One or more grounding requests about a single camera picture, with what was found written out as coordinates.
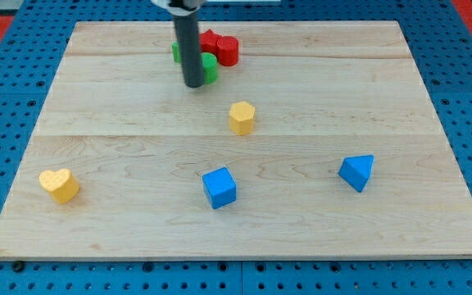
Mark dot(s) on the yellow hexagon block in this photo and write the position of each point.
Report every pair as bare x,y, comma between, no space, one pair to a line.
242,118

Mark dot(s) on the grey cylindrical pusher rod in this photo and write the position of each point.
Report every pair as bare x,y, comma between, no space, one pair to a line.
187,34

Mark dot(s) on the wooden board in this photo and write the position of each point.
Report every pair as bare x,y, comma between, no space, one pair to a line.
138,141

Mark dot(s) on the red star block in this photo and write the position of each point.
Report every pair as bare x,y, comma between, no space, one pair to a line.
208,41

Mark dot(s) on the blue triangular prism block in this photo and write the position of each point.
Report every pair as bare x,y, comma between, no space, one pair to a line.
356,171

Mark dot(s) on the red cylinder block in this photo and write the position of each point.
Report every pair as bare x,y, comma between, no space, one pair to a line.
227,50

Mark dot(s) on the blue cube block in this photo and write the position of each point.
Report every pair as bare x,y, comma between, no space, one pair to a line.
219,187

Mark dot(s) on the green block behind rod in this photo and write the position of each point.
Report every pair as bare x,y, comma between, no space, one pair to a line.
176,52

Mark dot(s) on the green cylinder block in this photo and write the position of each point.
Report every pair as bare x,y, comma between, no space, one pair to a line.
209,65

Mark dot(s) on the yellow heart block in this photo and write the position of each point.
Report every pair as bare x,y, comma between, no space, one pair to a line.
61,184

